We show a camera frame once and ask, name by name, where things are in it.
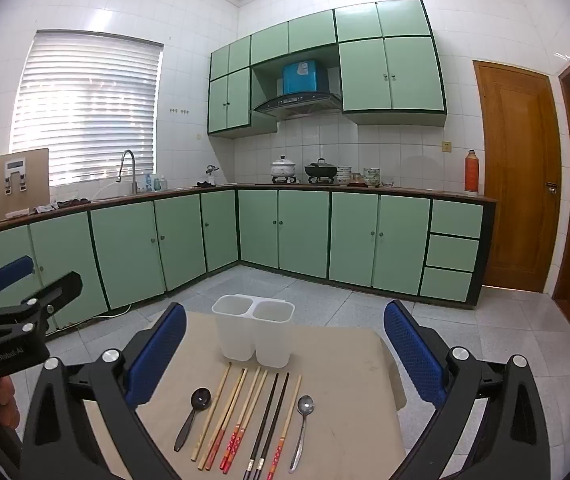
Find green lower kitchen cabinets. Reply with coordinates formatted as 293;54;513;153
0;187;497;333

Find metal spoon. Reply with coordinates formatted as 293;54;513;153
288;395;315;474

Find metal kitchen faucet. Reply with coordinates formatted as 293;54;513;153
117;149;139;195

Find black range hood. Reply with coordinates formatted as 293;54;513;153
250;91;344;121

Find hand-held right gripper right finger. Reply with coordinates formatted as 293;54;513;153
384;300;553;480

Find brown kitchen countertop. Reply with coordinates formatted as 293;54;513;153
0;183;498;242

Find black chopstick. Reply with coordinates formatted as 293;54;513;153
256;372;291;480
243;373;280;480

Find red patterned wooden chopstick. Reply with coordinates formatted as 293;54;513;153
223;370;270;474
268;375;304;479
220;367;262;471

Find white lidded pot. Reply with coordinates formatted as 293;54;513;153
270;155;297;181

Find cardboard box on counter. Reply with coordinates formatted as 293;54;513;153
0;148;50;219

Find small white gadget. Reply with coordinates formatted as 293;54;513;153
4;158;29;194

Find white window blind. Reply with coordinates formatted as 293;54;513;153
10;30;164;187

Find plain wooden chopstick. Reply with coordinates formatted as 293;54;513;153
190;362;232;463

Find green cabinet drawer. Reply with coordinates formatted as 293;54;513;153
420;266;476;303
430;199;484;239
425;233;480;272

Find blue box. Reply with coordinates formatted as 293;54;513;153
282;60;330;97

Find black wok with lid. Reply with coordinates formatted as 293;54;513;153
304;158;339;182

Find orange thermos flask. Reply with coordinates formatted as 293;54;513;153
464;149;481;195

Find black plastic spoon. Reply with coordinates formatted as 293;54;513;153
173;387;212;453

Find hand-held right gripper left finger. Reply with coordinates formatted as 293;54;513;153
19;302;187;480

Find green upper wall cabinets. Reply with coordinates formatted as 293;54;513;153
207;0;448;139

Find white two-compartment utensil holder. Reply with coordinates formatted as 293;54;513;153
212;293;295;368

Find red-tipped wooden chopstick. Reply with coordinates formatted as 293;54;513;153
197;367;245;470
205;367;250;471

